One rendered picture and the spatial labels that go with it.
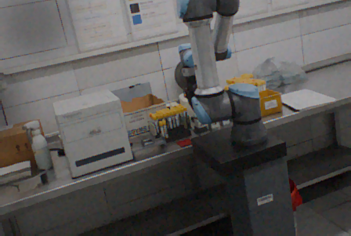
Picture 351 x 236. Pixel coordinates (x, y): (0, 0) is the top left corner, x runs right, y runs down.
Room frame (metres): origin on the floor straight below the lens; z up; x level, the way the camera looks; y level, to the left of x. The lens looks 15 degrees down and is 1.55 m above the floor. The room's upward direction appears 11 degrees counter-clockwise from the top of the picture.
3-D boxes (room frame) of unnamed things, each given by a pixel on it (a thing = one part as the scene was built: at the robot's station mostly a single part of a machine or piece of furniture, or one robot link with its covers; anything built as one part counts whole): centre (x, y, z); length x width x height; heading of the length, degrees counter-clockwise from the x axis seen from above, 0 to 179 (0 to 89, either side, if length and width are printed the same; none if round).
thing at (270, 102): (2.02, -0.46, 0.92); 0.13 x 0.13 x 0.10; 16
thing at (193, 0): (1.50, -0.13, 1.32); 0.15 x 0.12 x 0.55; 97
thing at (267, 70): (2.52, -0.59, 0.97); 0.26 x 0.17 x 0.19; 124
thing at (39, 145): (1.79, 0.69, 1.00); 0.09 x 0.08 x 0.24; 18
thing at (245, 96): (1.52, -0.26, 1.11); 0.13 x 0.12 x 0.14; 97
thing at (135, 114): (2.15, 0.22, 0.95); 0.29 x 0.25 x 0.15; 18
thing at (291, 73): (2.57, -0.78, 0.94); 0.20 x 0.17 x 0.14; 89
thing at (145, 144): (1.75, 0.20, 0.92); 0.21 x 0.07 x 0.05; 108
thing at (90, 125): (1.78, 0.41, 1.03); 0.31 x 0.27 x 0.30; 108
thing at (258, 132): (1.52, -0.26, 0.99); 0.15 x 0.15 x 0.10
